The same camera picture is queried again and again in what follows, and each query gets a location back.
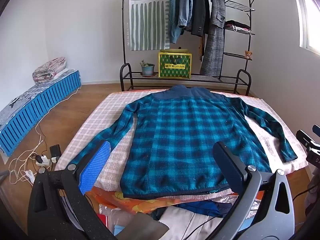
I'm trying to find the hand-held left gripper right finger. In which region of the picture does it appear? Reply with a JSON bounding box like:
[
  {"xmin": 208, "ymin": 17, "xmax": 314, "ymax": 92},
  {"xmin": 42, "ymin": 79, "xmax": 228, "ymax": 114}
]
[{"xmin": 212, "ymin": 141, "xmax": 300, "ymax": 240}]

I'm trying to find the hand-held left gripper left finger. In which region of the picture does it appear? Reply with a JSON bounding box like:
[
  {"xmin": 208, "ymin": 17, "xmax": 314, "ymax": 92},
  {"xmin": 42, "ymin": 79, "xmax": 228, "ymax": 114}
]
[{"xmin": 27, "ymin": 140, "xmax": 118, "ymax": 240}]

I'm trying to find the teal plaid fleece jacket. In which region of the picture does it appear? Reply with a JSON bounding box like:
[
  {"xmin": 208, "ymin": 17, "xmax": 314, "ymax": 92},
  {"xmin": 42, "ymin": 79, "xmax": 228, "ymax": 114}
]
[{"xmin": 69, "ymin": 85, "xmax": 298, "ymax": 200}]

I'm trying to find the black metal clothes rack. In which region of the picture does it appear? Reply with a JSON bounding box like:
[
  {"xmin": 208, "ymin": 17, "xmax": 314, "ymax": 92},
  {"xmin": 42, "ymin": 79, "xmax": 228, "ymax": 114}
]
[{"xmin": 119, "ymin": 0, "xmax": 255, "ymax": 97}]

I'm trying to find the folded dark clothes stack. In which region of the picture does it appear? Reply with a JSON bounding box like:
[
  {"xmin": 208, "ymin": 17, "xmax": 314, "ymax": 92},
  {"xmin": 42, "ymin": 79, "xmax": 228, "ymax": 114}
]
[{"xmin": 224, "ymin": 20, "xmax": 252, "ymax": 33}]

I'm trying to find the silver foil bag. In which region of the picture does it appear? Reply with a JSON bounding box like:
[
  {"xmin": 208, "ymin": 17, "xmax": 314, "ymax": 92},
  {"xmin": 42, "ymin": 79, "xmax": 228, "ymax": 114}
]
[{"xmin": 217, "ymin": 195, "xmax": 260, "ymax": 220}]

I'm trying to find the black power bank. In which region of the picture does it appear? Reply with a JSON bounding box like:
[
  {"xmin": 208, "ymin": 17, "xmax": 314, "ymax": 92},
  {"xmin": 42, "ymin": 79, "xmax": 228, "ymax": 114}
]
[{"xmin": 49, "ymin": 144, "xmax": 62, "ymax": 158}]

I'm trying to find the pink checked blanket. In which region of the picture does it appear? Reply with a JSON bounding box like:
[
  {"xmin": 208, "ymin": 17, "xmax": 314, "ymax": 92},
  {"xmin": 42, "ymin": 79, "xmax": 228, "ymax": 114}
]
[{"xmin": 55, "ymin": 90, "xmax": 309, "ymax": 203}]

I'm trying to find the white power strip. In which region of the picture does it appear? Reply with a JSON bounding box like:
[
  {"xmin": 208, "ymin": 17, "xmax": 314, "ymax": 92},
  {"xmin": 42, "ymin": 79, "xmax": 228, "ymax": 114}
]
[{"xmin": 35, "ymin": 155, "xmax": 59, "ymax": 168}]

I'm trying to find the dark blue garment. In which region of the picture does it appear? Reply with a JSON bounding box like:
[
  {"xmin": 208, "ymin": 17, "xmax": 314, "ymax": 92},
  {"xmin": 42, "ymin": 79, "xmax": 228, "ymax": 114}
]
[{"xmin": 175, "ymin": 201, "xmax": 234, "ymax": 218}]

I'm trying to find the beige garment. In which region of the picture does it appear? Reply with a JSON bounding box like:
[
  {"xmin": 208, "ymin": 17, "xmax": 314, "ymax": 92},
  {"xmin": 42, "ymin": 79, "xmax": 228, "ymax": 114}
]
[{"xmin": 157, "ymin": 206, "xmax": 225, "ymax": 240}]

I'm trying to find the blue folding mattress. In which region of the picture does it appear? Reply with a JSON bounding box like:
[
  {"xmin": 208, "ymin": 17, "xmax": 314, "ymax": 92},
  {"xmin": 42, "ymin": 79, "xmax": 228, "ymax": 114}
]
[{"xmin": 0, "ymin": 69, "xmax": 82, "ymax": 159}]

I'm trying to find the floral quilt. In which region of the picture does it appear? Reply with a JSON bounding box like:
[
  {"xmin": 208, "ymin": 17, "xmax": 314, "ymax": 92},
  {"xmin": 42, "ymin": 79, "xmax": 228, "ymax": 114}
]
[{"xmin": 32, "ymin": 57, "xmax": 67, "ymax": 84}]

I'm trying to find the small potted plant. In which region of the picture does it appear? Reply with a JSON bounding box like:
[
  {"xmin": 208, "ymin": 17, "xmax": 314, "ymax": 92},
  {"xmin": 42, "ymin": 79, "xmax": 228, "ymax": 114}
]
[{"xmin": 140, "ymin": 60, "xmax": 155, "ymax": 77}]

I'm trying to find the window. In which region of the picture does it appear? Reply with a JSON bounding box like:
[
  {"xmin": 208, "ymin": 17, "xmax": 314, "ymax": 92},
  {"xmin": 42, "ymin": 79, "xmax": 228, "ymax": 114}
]
[{"xmin": 291, "ymin": 0, "xmax": 320, "ymax": 58}]

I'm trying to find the yellow green patterned box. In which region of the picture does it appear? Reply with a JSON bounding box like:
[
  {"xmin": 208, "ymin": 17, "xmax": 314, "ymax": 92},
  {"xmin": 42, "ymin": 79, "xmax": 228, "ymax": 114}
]
[{"xmin": 158, "ymin": 49, "xmax": 192, "ymax": 79}]

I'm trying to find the grey plaid coat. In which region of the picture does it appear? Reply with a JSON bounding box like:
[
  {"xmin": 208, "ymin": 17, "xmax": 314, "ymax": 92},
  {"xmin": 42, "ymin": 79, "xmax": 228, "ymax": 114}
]
[{"xmin": 199, "ymin": 0, "xmax": 227, "ymax": 77}]

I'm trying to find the white green striped cloth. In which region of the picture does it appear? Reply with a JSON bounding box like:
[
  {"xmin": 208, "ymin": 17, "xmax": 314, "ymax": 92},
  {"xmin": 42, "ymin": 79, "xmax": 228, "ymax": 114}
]
[{"xmin": 126, "ymin": 0, "xmax": 172, "ymax": 52}]

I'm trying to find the black blazer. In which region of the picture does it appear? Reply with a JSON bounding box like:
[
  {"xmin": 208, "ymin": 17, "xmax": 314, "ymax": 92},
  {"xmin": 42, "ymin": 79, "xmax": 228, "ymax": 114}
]
[{"xmin": 186, "ymin": 0, "xmax": 210, "ymax": 35}]

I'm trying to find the white charging cable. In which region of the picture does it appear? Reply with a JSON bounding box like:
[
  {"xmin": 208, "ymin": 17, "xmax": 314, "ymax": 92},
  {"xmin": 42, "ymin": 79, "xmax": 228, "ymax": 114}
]
[{"xmin": 9, "ymin": 122, "xmax": 44, "ymax": 183}]

